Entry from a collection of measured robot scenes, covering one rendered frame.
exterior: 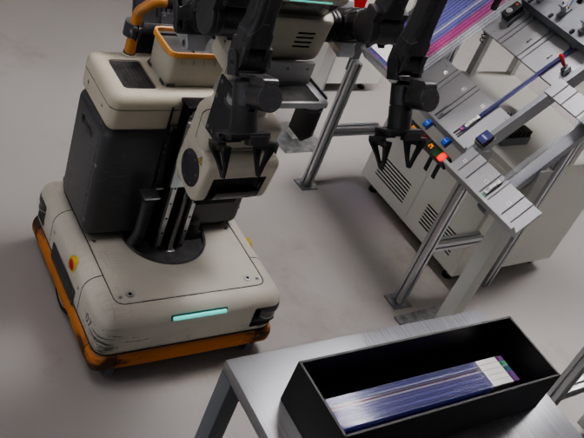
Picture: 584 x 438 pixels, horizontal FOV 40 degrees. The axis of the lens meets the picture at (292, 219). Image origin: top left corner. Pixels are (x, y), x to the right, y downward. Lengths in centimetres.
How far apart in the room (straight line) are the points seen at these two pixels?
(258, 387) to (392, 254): 195
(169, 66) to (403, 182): 153
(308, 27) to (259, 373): 86
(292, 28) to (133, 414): 122
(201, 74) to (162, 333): 77
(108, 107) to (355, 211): 162
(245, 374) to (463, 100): 167
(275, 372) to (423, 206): 195
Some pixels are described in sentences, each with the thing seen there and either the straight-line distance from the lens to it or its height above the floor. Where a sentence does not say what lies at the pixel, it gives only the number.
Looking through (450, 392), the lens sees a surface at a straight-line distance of 170.
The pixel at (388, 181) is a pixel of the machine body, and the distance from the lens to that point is 360.
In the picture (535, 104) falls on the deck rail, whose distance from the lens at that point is 290.
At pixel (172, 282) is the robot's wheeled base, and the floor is 28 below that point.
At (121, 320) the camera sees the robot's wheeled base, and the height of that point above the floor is 26.
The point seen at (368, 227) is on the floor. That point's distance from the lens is 352.
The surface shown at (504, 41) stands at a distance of 311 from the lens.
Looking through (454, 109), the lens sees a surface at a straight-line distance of 296.
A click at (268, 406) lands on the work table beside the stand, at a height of 80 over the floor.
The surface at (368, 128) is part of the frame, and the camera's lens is 357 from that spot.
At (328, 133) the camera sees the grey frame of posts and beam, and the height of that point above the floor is 30.
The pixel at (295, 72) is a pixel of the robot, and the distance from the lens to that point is 203.
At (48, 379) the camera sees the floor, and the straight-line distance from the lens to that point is 252.
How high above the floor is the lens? 195
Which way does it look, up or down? 35 degrees down
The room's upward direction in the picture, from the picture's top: 23 degrees clockwise
